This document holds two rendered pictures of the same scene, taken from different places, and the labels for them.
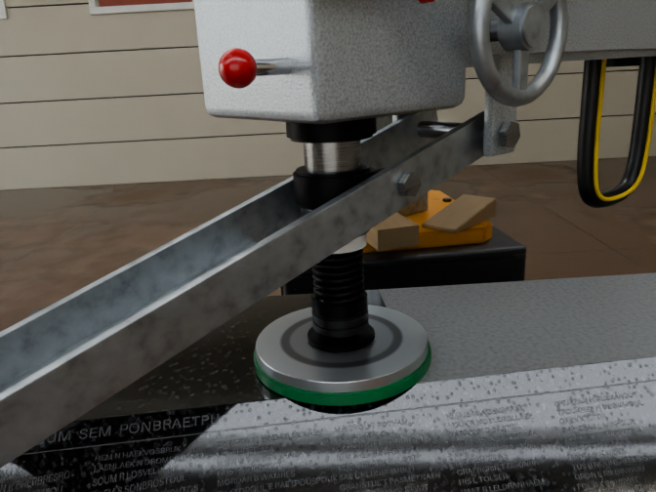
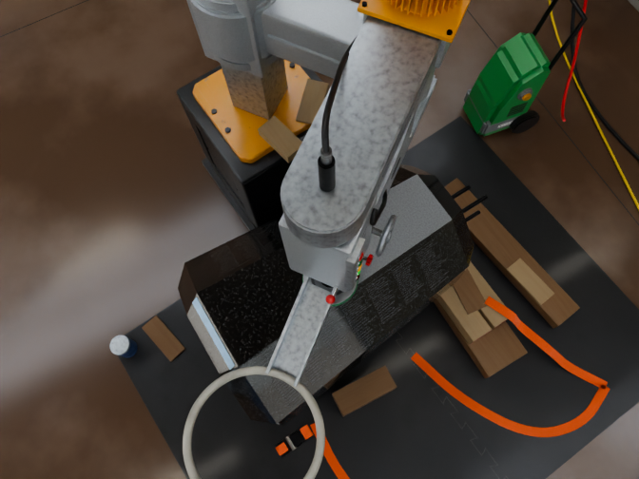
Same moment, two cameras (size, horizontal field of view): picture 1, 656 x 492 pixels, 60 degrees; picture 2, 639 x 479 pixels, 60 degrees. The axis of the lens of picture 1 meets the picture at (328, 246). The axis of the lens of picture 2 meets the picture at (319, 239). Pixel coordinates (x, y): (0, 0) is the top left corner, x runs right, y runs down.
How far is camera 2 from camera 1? 1.81 m
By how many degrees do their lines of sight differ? 55
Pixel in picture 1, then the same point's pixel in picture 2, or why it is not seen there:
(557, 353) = (390, 253)
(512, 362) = (378, 263)
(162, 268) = (296, 310)
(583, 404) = (398, 267)
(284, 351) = not seen: hidden behind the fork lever
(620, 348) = (406, 242)
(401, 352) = not seen: hidden behind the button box
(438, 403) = (363, 286)
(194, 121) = not seen: outside the picture
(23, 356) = (280, 348)
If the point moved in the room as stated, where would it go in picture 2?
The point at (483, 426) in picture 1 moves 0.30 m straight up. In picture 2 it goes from (376, 285) to (381, 263)
